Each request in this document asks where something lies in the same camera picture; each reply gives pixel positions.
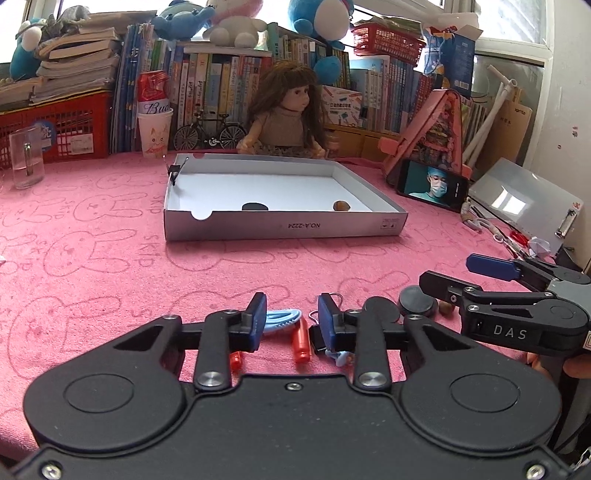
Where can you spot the clear glass mug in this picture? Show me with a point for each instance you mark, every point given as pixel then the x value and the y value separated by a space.
pixel 25 159

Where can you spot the white cardboard box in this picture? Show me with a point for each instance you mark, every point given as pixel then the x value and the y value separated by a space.
pixel 277 187

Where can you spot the brown nut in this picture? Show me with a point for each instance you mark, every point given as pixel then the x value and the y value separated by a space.
pixel 341 206
pixel 446 309

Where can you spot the pink white bunny plush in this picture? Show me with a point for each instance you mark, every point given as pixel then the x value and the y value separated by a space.
pixel 235 25

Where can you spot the black binder clip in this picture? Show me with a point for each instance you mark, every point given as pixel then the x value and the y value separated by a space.
pixel 174 170
pixel 317 339

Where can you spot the white plastic pipes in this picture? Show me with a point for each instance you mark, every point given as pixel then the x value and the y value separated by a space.
pixel 489 110

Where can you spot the crumpled white paper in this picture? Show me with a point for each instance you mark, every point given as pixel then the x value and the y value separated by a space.
pixel 540 246

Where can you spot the person's right hand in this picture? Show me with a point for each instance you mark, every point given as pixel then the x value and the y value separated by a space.
pixel 579 368

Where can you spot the pink rabbit print tablecloth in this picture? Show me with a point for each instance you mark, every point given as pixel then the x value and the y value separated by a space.
pixel 92 254

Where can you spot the row of thin blue books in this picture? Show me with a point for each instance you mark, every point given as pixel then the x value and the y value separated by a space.
pixel 129 92

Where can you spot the blue carton box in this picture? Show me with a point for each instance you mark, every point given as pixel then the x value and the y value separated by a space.
pixel 455 60

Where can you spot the pink triangular dollhouse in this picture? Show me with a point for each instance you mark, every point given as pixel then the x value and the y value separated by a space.
pixel 438 129

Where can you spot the red plastic crate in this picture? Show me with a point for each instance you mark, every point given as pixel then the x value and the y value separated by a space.
pixel 78 124

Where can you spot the row of colourful books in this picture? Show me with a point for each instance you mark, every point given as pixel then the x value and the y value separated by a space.
pixel 217 83

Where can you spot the black smartphone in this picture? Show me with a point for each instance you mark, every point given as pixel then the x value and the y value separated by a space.
pixel 431 184

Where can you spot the white box with pencil print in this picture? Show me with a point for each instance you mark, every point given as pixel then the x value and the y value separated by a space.
pixel 341 106

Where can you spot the black toy bicycle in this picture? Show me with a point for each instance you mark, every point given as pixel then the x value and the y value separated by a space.
pixel 207 131

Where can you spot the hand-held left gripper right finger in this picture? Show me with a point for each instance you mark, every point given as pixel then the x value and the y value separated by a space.
pixel 327 323

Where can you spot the brown cardboard sheet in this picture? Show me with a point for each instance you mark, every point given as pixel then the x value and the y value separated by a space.
pixel 512 129

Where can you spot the blue elephant plush toy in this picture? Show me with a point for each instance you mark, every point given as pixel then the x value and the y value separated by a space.
pixel 182 18

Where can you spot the stack of worn books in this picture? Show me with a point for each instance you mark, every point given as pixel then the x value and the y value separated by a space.
pixel 78 60

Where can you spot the clear clipboard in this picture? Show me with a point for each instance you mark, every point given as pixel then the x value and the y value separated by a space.
pixel 517 198

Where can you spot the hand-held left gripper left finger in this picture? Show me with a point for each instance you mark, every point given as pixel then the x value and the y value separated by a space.
pixel 257 323

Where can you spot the light blue snap hair clip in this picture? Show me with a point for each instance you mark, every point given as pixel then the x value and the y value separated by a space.
pixel 281 321

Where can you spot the papers in basket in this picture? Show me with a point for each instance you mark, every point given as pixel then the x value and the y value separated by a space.
pixel 388 23

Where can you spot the red plastic basket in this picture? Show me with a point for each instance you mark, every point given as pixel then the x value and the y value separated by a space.
pixel 388 41

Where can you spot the wooden desk shelf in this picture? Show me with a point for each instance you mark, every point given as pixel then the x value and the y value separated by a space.
pixel 364 141

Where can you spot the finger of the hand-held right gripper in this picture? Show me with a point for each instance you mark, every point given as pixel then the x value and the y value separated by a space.
pixel 438 285
pixel 491 266

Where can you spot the black round disc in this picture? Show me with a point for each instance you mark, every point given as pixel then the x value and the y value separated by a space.
pixel 255 206
pixel 418 300

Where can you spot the row of blue-spined books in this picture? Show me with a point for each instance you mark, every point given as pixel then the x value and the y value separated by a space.
pixel 397 97

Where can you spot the white paper cup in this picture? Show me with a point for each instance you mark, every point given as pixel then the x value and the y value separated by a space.
pixel 155 136

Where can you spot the row of green-spined books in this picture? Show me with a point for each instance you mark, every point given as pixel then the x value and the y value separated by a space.
pixel 300 50

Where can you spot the large blue plush toy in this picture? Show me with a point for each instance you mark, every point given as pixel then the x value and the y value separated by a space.
pixel 323 18

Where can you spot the small blue plush toy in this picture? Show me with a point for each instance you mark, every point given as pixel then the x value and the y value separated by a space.
pixel 23 50

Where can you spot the red drink can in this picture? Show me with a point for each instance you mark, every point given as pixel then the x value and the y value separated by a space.
pixel 152 90

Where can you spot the brown-haired doll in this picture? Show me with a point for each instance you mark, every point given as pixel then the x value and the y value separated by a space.
pixel 288 101

